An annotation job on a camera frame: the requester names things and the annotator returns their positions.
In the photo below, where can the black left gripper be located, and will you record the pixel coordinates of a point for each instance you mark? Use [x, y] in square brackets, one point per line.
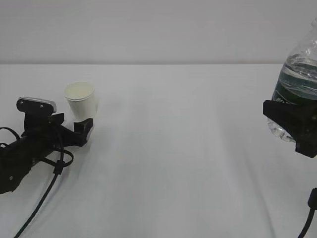
[48, 131]

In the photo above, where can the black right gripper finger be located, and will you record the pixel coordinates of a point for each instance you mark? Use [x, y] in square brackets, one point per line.
[300, 121]

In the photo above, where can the white paper cup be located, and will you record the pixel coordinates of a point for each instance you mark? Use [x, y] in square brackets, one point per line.
[81, 99]

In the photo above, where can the clear water bottle green label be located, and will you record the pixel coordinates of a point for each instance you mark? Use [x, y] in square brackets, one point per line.
[297, 81]

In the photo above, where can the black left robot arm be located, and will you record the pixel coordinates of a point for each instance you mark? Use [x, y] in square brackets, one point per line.
[18, 157]

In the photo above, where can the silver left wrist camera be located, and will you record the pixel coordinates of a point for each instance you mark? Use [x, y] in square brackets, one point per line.
[33, 105]

